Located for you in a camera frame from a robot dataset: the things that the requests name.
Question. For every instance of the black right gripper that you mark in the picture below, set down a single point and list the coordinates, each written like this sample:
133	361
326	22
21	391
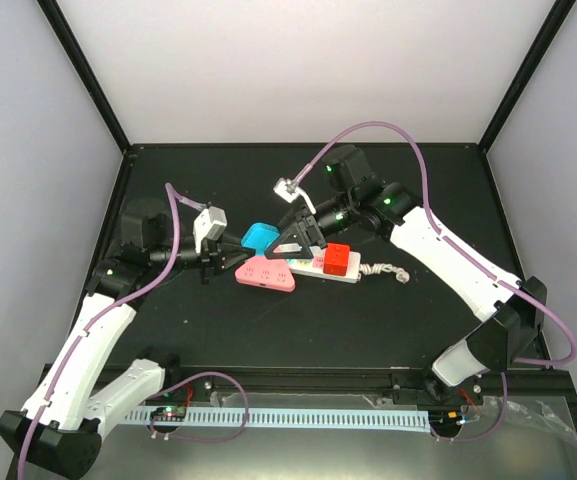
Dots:
306	238

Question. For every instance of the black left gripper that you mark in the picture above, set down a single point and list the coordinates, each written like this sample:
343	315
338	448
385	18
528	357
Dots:
211	256

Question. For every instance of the blue square plug adapter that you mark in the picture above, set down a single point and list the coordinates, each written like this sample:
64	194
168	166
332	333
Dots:
259	236

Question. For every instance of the pink triangular socket adapter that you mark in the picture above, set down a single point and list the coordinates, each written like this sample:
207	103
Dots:
273	274

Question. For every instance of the red cube socket adapter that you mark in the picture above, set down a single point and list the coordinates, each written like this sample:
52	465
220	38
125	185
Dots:
336	259

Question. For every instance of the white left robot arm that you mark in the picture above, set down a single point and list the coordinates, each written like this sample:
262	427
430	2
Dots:
61	427

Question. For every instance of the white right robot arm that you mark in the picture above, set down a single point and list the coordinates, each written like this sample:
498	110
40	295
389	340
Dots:
505	306

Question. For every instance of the left controller circuit board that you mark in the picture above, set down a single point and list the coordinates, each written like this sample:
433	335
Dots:
168	414

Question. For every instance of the controller circuit board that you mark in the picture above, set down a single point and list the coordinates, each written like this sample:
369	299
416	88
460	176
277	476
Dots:
451	417
168	414

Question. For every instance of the right controller circuit board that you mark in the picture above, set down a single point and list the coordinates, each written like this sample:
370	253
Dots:
451	417

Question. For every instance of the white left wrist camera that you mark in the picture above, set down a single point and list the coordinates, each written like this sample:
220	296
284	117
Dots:
208	225

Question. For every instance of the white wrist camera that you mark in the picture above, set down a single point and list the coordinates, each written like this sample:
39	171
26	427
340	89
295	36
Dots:
290	191
208	225

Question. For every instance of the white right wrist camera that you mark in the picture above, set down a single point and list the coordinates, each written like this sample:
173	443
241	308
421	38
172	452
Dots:
290	191

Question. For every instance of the black front mounting rail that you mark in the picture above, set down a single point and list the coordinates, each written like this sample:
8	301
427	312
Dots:
403	386

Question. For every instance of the light blue slotted cable duct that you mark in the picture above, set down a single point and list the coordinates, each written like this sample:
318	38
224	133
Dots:
283	418

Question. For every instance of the black left frame post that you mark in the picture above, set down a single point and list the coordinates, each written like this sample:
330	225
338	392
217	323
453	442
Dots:
61	28

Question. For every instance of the black frame post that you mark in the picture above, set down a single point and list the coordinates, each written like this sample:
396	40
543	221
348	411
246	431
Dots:
61	28
536	52

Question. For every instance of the black right frame post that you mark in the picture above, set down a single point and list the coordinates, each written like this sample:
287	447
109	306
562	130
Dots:
536	52

